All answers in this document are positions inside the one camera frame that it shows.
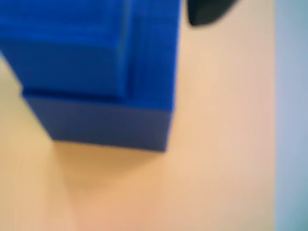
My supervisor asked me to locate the small blue cube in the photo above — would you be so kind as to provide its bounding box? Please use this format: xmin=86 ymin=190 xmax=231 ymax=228
xmin=0 ymin=0 xmax=129 ymax=99

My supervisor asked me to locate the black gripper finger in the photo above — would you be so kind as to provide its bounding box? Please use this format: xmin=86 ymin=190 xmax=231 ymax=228
xmin=187 ymin=0 xmax=238 ymax=26

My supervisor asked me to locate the medium blue cube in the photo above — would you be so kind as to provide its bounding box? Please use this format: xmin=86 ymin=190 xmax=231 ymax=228
xmin=22 ymin=0 xmax=182 ymax=154

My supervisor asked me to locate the orange paper square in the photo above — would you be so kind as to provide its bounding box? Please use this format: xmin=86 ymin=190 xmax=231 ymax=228
xmin=0 ymin=0 xmax=276 ymax=231

